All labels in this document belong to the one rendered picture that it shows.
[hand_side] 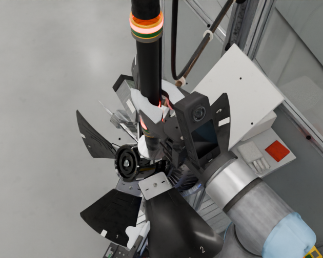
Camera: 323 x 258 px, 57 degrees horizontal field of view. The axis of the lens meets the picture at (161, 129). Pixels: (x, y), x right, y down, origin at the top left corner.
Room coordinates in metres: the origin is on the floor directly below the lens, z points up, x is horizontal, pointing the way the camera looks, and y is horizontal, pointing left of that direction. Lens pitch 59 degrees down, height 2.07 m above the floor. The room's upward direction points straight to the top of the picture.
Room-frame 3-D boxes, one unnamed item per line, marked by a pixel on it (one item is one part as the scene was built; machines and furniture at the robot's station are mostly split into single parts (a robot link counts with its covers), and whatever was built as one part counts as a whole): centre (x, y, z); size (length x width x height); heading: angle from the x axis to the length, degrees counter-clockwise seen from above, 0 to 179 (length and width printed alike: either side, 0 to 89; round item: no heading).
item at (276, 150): (0.61, -0.52, 0.87); 0.08 x 0.08 x 0.02; 37
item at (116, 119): (0.64, 0.17, 1.08); 0.07 x 0.04 x 0.06; 38
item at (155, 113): (0.30, 0.03, 1.63); 0.09 x 0.03 x 0.06; 46
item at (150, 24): (0.32, 0.02, 1.80); 0.04 x 0.04 x 0.03
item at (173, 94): (0.33, -0.01, 1.63); 0.09 x 0.03 x 0.06; 29
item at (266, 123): (0.76, -0.41, 0.91); 0.17 x 0.16 x 0.11; 118
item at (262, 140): (0.68, -0.41, 0.84); 0.36 x 0.24 x 0.03; 28
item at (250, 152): (0.57, -0.41, 0.87); 0.15 x 0.09 x 0.02; 25
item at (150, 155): (0.33, 0.02, 1.50); 0.09 x 0.07 x 0.10; 153
